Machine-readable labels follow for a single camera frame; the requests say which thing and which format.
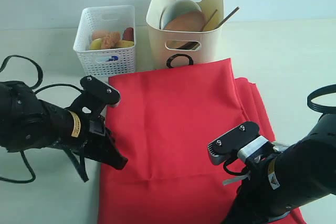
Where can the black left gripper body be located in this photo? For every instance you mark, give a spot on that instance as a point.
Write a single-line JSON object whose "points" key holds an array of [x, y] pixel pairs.
{"points": [[89, 137]]}

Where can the breaded fried chicken piece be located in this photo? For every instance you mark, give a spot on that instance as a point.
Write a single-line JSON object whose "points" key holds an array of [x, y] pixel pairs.
{"points": [[110, 40]]}

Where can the white perforated plastic basket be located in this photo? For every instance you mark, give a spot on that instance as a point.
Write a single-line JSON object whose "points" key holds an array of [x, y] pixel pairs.
{"points": [[106, 62]]}

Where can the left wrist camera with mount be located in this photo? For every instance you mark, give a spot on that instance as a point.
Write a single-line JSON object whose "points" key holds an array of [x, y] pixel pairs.
{"points": [[95, 96]]}

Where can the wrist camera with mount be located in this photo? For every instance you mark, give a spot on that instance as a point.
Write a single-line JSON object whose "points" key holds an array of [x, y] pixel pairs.
{"points": [[95, 96], [242, 142]]}

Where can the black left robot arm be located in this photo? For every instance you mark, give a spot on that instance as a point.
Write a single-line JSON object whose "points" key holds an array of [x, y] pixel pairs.
{"points": [[28, 122]]}

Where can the blue white milk carton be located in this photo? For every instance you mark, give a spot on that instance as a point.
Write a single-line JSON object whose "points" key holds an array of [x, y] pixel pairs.
{"points": [[107, 59]]}

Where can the yellow cheese wedge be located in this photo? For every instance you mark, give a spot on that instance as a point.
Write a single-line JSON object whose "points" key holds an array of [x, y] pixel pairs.
{"points": [[124, 44]]}

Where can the yellow lemon with sticker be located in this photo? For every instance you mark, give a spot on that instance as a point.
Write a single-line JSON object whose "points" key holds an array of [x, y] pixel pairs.
{"points": [[96, 44]]}

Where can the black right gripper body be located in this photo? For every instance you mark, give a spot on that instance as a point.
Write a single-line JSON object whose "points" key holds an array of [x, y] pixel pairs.
{"points": [[247, 207]]}

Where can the red scalloped tablecloth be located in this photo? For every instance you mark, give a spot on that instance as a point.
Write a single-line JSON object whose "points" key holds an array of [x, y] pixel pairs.
{"points": [[163, 124]]}

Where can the red sausage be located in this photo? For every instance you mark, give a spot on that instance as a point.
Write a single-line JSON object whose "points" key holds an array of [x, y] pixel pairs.
{"points": [[128, 34]]}

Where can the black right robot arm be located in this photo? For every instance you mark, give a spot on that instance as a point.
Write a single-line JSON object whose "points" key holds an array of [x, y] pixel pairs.
{"points": [[282, 182]]}

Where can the cream plastic bin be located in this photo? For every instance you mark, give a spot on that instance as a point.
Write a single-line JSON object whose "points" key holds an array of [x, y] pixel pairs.
{"points": [[209, 39]]}

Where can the round wooden plate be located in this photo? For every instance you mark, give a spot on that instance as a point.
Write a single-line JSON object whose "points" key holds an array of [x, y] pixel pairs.
{"points": [[189, 22]]}

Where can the brown egg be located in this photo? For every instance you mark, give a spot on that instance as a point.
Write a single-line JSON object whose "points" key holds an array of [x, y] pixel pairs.
{"points": [[97, 34]]}

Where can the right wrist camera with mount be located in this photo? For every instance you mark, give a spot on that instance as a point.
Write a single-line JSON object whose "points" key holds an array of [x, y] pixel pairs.
{"points": [[242, 142]]}

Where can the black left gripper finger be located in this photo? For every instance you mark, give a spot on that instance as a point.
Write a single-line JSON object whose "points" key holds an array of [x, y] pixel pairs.
{"points": [[106, 152]]}

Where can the pale green ceramic bowl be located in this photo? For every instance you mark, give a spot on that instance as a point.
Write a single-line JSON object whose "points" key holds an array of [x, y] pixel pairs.
{"points": [[177, 9]]}

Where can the wooden chopstick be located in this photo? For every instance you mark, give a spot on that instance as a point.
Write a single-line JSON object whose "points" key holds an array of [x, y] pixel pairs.
{"points": [[233, 12], [209, 19]]}

